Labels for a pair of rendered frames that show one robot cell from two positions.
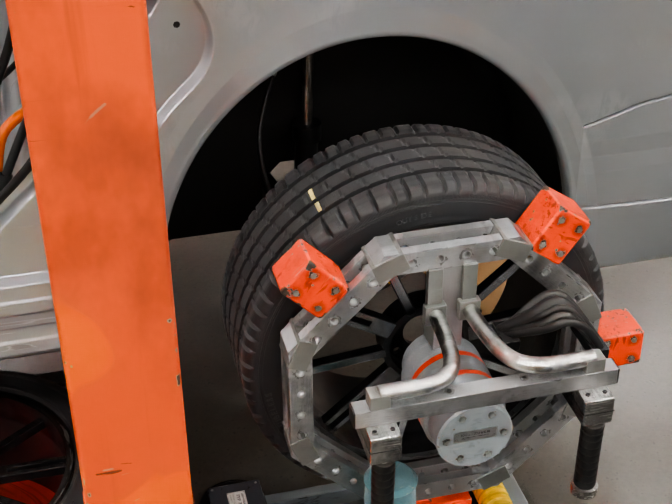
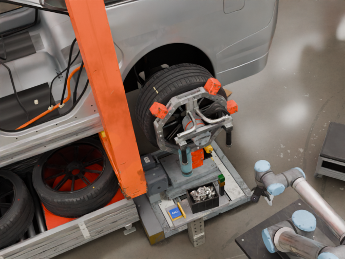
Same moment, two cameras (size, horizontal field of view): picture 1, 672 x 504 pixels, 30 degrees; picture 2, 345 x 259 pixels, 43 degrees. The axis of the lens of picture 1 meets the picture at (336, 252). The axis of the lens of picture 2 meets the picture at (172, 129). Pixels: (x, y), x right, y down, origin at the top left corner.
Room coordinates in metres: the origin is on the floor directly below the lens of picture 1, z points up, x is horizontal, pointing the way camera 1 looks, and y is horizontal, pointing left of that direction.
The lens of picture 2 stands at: (-0.53, 0.12, 3.03)
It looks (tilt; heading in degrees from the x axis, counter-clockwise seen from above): 45 degrees down; 356
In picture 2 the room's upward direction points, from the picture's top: 8 degrees counter-clockwise
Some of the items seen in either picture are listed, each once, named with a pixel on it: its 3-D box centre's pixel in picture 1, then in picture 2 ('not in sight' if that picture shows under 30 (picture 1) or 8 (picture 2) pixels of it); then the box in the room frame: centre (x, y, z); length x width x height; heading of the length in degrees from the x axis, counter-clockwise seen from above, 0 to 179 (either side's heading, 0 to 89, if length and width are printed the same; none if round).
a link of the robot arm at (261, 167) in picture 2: not in sight; (262, 170); (1.05, -0.50, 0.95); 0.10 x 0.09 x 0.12; 13
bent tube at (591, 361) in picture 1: (530, 316); (210, 110); (1.57, -0.30, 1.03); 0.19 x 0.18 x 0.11; 14
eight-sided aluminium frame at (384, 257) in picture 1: (440, 369); (191, 123); (1.67, -0.18, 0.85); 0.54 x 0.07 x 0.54; 104
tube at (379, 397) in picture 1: (409, 336); (184, 119); (1.53, -0.11, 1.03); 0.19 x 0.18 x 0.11; 14
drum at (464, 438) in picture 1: (454, 396); (195, 129); (1.60, -0.19, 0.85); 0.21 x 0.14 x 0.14; 14
